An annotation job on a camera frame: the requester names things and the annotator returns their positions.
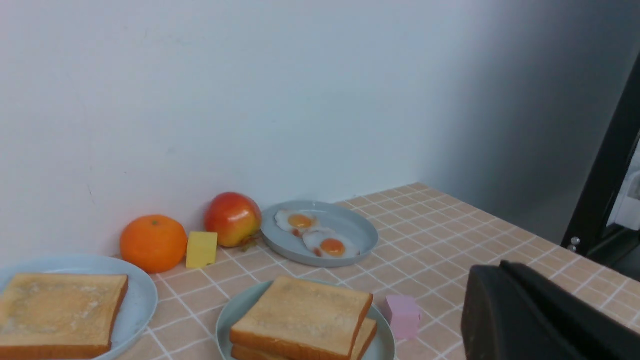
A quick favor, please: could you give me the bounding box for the fried egg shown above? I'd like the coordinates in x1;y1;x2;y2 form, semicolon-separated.
274;209;320;239
302;228;361;259

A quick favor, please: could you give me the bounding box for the yellow cube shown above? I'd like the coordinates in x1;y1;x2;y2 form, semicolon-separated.
185;231;218;269

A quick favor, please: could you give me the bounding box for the light blue bread plate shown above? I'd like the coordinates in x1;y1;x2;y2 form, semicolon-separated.
1;254;159;360

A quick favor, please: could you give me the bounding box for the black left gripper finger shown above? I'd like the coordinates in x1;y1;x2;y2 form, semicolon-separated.
461;260;640;360

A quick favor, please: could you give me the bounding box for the pink cube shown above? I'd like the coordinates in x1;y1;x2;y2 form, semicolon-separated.
382;295;423;340

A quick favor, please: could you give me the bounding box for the red apple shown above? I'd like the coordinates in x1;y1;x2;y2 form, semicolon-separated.
203;192;262;252

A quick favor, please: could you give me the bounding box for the grey egg plate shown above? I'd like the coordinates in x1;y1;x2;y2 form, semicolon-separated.
261;200;379;268

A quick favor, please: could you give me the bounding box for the back fried egg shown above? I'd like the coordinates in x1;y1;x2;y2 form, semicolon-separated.
274;209;320;239

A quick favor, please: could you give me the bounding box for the front fried egg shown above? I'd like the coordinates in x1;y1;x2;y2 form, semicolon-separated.
302;228;361;259

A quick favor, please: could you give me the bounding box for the black metal frame post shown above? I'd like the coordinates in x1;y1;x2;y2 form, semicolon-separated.
561;57;640;257

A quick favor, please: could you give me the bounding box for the orange fruit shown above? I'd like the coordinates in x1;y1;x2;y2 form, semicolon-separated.
119;214;188;274

